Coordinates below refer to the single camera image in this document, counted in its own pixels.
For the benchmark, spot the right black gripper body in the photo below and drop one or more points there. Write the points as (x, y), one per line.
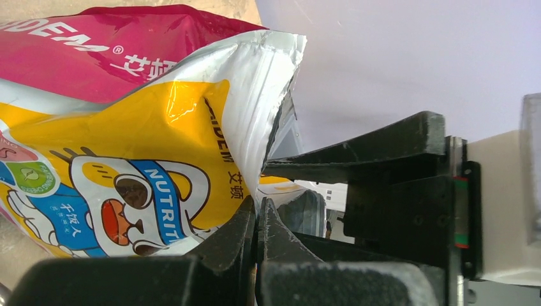
(416, 209)

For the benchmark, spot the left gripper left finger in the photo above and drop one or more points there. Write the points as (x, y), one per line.
(219, 271)

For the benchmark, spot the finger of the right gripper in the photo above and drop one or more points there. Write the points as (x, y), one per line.
(411, 148)

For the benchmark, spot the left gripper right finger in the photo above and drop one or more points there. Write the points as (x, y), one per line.
(299, 269)

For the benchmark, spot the pet food bag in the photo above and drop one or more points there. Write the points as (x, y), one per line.
(140, 130)

